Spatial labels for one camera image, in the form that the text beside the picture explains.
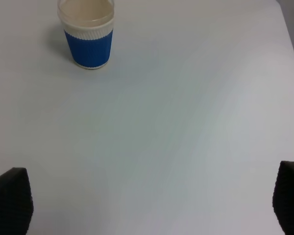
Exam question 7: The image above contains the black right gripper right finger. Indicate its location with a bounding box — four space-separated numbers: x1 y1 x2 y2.
272 161 294 235

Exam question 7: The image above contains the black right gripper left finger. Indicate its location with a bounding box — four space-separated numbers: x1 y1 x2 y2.
0 167 34 235

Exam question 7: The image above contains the blue sleeved paper cup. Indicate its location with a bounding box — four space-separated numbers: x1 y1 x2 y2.
57 0 115 70

